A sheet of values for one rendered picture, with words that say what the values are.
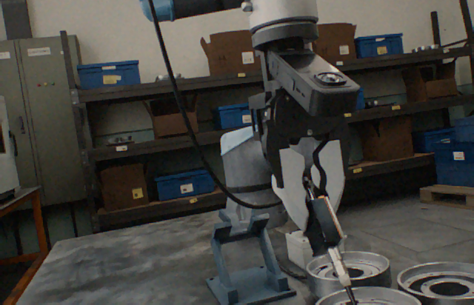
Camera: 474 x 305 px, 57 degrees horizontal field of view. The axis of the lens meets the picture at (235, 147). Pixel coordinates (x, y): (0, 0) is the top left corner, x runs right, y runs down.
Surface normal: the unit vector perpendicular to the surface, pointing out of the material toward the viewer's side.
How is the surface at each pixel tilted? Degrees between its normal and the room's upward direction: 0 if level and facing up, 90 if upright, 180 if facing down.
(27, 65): 90
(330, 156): 90
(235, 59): 94
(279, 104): 90
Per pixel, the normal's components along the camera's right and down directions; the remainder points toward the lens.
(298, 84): -0.96, 0.10
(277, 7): -0.28, 0.10
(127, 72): 0.30, 0.00
